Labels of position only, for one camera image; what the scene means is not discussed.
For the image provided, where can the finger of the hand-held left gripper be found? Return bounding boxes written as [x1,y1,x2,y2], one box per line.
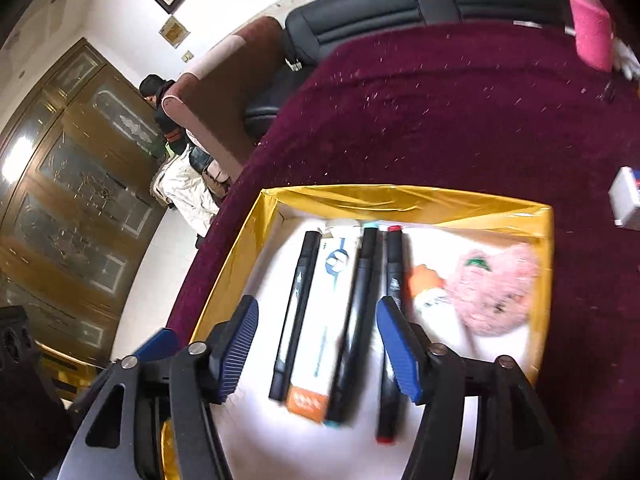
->
[134,327,181,365]

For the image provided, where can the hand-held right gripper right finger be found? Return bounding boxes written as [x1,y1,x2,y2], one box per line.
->
[375,295,572,480]

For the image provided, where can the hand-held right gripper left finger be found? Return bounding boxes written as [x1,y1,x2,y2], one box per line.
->
[47,294,261,480]

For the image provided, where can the black marker teal cap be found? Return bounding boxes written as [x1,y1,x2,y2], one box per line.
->
[324,222,379,428]

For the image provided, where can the white bottle orange cap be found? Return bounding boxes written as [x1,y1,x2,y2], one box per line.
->
[407,265,453,321]

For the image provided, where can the long white blue box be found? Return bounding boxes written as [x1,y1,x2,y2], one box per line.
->
[285,220,363,418]

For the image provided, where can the pink plush toy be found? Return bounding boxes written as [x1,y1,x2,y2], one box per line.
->
[442,242,541,337]

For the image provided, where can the yellow cardboard box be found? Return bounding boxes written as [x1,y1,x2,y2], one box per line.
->
[160,185,556,480]

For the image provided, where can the small white printed box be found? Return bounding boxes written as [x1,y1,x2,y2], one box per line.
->
[608,166,640,231]

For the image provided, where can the wooden glass door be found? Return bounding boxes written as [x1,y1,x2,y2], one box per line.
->
[0,37,168,401]

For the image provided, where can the brown armchair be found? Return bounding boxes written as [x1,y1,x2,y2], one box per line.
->
[161,15,286,183]

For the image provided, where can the black leather sofa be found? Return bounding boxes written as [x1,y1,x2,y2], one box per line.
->
[242,0,576,146]

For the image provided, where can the white tissue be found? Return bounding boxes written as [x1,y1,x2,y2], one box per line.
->
[612,40,640,81]

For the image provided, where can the pink knit-covered thermos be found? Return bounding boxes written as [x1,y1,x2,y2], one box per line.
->
[560,0,615,73]

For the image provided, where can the small gold wall plaque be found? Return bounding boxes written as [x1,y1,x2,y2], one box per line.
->
[159,15,191,49]

